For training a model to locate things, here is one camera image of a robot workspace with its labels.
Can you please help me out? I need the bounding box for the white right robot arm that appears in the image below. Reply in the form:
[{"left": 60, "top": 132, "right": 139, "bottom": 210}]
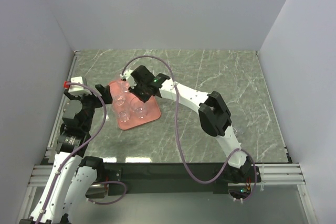
[{"left": 120, "top": 66, "right": 258, "bottom": 183}]

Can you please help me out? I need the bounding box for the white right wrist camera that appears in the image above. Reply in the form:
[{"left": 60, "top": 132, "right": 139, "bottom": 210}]
[{"left": 120, "top": 69, "right": 133, "bottom": 81}]

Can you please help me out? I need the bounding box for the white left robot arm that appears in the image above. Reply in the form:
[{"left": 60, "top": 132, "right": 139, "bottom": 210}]
[{"left": 20, "top": 82, "right": 113, "bottom": 223}]

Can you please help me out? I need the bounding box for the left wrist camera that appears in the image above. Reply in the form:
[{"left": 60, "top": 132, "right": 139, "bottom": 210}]
[{"left": 64, "top": 76, "right": 91, "bottom": 97}]

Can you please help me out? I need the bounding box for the clear glass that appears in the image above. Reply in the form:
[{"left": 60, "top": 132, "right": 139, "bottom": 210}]
[
  {"left": 112, "top": 93, "right": 126, "bottom": 106},
  {"left": 130, "top": 97, "right": 147, "bottom": 119},
  {"left": 117, "top": 80, "right": 130, "bottom": 93},
  {"left": 233, "top": 127, "right": 244, "bottom": 135},
  {"left": 116, "top": 104, "right": 131, "bottom": 122}
]

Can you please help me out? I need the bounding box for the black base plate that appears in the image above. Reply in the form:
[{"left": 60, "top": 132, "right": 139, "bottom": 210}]
[{"left": 73, "top": 162, "right": 263, "bottom": 200}]

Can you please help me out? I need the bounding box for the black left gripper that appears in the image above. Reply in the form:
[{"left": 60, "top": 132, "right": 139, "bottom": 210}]
[{"left": 65, "top": 83, "right": 112, "bottom": 131}]

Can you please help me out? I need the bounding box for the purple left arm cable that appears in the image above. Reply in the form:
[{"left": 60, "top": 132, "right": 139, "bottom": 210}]
[{"left": 34, "top": 82, "right": 127, "bottom": 224}]

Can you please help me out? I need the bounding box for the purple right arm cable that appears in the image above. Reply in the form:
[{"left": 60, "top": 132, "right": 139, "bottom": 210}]
[{"left": 121, "top": 56, "right": 260, "bottom": 201}]

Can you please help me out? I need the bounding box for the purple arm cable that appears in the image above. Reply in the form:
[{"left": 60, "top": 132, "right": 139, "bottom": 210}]
[
  {"left": 34, "top": 82, "right": 127, "bottom": 224},
  {"left": 121, "top": 56, "right": 260, "bottom": 201}
]

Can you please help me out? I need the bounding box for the aluminium mounting rail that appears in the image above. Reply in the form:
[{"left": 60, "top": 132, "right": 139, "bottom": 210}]
[{"left": 15, "top": 129, "right": 308, "bottom": 224}]

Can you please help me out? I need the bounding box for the pink plastic tray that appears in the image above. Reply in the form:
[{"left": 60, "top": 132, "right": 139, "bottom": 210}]
[{"left": 109, "top": 81, "right": 161, "bottom": 131}]

